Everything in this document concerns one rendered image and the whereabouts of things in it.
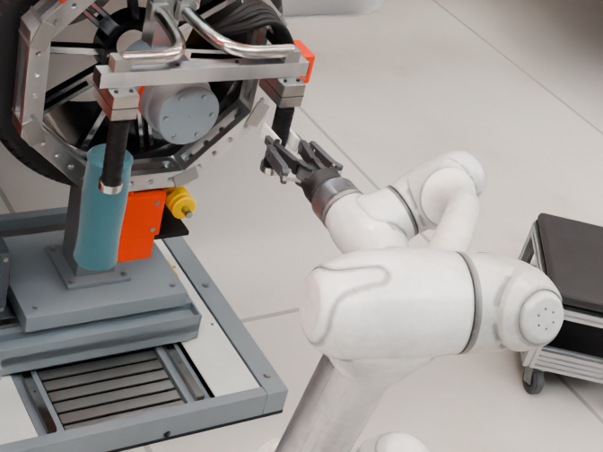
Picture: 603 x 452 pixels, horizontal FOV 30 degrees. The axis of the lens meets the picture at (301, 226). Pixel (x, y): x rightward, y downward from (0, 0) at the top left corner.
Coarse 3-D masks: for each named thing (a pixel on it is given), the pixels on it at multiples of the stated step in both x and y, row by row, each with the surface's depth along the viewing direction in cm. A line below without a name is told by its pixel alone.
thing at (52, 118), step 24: (216, 0) 233; (240, 0) 232; (96, 24) 221; (120, 24) 224; (72, 48) 221; (96, 48) 224; (192, 48) 236; (216, 48) 239; (48, 96) 225; (72, 96) 228; (216, 96) 247; (48, 120) 235; (72, 120) 246; (96, 120) 234; (144, 120) 242; (72, 144) 233; (96, 144) 241; (144, 144) 245; (168, 144) 245
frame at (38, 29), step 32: (32, 32) 203; (256, 32) 234; (32, 64) 207; (32, 96) 212; (256, 96) 238; (32, 128) 215; (224, 128) 241; (64, 160) 223; (160, 160) 242; (192, 160) 241
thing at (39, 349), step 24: (0, 312) 262; (144, 312) 271; (168, 312) 275; (192, 312) 277; (0, 336) 253; (24, 336) 256; (48, 336) 259; (72, 336) 260; (96, 336) 260; (120, 336) 264; (144, 336) 268; (168, 336) 272; (192, 336) 277; (0, 360) 250; (24, 360) 253; (48, 360) 257; (72, 360) 261
